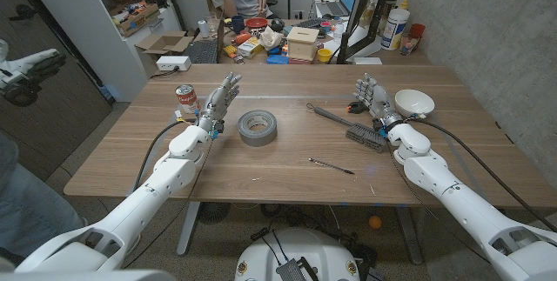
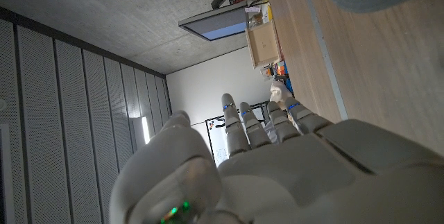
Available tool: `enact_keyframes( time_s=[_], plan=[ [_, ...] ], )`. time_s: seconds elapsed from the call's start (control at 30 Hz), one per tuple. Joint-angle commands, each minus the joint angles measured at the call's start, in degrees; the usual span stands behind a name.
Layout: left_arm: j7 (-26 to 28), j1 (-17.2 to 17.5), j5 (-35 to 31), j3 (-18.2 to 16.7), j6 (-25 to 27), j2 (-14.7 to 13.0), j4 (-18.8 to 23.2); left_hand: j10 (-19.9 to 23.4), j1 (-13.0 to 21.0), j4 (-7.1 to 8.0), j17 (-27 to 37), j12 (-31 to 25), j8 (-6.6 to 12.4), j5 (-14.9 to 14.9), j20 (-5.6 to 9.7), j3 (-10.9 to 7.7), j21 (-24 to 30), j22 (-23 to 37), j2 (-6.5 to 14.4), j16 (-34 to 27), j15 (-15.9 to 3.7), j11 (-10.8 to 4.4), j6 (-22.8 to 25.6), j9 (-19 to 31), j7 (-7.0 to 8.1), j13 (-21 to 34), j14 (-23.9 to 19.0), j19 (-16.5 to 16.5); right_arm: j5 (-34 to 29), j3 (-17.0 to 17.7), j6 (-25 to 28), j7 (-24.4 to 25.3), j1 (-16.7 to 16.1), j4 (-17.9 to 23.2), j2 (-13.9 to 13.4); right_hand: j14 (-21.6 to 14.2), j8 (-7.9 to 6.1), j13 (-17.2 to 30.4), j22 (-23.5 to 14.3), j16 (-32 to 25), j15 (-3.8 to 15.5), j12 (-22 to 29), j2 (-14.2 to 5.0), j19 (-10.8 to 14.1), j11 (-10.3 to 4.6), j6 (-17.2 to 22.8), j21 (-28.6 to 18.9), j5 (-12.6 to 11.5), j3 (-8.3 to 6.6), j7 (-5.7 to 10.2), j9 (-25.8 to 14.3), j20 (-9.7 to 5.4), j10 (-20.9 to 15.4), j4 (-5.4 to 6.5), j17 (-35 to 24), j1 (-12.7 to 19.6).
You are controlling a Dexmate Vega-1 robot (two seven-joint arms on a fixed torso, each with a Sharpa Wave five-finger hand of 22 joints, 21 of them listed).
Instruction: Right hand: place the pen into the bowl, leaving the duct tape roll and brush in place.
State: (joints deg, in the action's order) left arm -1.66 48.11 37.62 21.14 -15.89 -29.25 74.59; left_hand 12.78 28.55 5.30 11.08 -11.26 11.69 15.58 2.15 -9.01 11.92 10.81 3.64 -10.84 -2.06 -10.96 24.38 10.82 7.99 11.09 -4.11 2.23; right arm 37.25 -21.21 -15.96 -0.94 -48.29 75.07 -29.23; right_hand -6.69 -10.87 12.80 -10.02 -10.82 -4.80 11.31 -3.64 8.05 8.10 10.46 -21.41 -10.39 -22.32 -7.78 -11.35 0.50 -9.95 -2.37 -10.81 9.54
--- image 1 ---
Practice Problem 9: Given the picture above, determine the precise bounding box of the white power strip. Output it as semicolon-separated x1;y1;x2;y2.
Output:
155;55;192;72

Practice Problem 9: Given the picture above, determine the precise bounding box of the grey bristle brush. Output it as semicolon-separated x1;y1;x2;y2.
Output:
305;103;387;153

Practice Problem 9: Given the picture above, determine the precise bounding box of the black pen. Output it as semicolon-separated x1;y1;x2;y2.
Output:
308;157;356;176

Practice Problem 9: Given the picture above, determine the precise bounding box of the black floor fan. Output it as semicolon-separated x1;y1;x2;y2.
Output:
198;201;232;224

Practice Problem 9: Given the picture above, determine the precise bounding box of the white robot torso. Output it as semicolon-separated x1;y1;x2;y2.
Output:
234;227;361;281

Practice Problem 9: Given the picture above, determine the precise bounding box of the white shelf unit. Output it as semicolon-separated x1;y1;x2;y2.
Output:
17;0;182;103

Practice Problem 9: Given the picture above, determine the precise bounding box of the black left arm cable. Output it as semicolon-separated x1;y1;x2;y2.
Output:
131;118;199;193

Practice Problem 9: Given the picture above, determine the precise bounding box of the red white soup can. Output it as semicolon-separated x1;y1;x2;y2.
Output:
175;84;200;115

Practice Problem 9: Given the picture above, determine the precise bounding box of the black orange spring clamp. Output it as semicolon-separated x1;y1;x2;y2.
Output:
346;100;369;115

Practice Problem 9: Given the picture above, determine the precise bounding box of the person in blue jeans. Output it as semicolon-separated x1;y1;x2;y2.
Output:
0;132;86;264

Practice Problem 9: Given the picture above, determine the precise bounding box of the dark blue mug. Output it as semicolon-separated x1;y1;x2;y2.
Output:
230;14;246;35

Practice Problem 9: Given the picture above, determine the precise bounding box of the white blue box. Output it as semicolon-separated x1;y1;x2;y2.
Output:
380;7;411;51

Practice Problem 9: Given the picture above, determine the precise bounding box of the open cardboard box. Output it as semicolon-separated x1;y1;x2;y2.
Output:
134;30;195;56

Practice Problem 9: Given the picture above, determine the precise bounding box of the clear jar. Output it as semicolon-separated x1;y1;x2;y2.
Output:
399;32;421;56

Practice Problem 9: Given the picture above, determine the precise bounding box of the cardboard box with clutter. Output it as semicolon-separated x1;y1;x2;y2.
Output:
113;3;161;37

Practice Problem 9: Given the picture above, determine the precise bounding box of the white crumpled cloth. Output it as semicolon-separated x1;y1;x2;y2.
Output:
259;25;285;51

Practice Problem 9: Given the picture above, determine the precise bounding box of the white bowl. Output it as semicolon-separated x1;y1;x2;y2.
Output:
393;89;436;119

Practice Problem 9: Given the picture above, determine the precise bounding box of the orange bottle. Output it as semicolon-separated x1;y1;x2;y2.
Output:
232;31;253;46

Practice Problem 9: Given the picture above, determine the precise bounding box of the yellow white carton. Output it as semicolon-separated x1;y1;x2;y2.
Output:
237;37;265;59

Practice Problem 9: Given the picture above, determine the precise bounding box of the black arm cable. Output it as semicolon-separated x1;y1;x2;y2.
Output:
131;118;199;193
407;117;557;233

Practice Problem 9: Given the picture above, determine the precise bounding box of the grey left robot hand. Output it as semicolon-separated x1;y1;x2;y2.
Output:
198;71;242;132

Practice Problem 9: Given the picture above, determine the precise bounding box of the grey table leg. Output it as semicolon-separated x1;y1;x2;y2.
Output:
393;206;424;265
176;201;201;257

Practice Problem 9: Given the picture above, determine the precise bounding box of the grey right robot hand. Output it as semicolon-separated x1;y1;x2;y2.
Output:
353;73;404;132

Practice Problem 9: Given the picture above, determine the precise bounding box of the grey duct tape roll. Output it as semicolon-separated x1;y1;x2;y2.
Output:
237;109;279;148

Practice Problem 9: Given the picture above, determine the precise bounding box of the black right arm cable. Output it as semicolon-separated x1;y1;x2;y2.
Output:
407;117;557;233

